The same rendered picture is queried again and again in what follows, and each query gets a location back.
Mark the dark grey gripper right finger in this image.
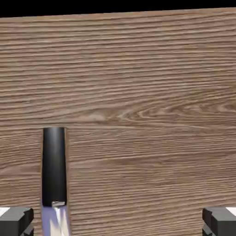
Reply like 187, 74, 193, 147
202, 206, 236, 236

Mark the brown wooden cabinet door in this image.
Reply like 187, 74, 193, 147
0, 124, 236, 236

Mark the dark curved metal handle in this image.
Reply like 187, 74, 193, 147
41, 126, 71, 236

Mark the brown wooden cabinet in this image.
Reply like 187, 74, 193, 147
0, 7, 236, 236

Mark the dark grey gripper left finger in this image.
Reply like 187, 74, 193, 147
0, 206, 35, 236

